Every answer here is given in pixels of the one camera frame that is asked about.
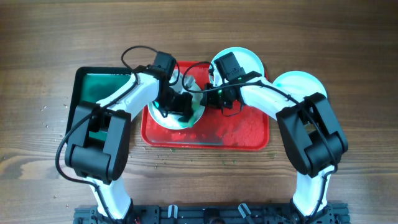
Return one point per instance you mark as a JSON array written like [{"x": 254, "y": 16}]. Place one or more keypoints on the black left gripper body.
[{"x": 172, "y": 101}]

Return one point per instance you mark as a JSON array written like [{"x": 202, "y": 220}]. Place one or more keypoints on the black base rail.
[{"x": 268, "y": 214}]

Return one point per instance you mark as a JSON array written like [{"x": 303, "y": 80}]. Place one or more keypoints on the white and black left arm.
[{"x": 96, "y": 145}]

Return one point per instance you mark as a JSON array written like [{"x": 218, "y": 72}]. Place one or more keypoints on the white plate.
[
  {"x": 246, "y": 59},
  {"x": 170, "y": 122}
]

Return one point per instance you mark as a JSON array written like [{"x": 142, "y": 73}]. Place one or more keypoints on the black tub of green water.
[{"x": 93, "y": 84}]

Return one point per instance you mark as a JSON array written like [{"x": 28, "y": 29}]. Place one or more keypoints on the red plastic tray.
[{"x": 245, "y": 129}]

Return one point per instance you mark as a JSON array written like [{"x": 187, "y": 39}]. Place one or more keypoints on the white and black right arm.
[{"x": 313, "y": 139}]

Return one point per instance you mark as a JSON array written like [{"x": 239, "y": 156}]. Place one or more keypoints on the green and yellow sponge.
[{"x": 186, "y": 121}]

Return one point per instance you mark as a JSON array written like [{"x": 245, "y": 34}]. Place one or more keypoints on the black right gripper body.
[{"x": 217, "y": 99}]

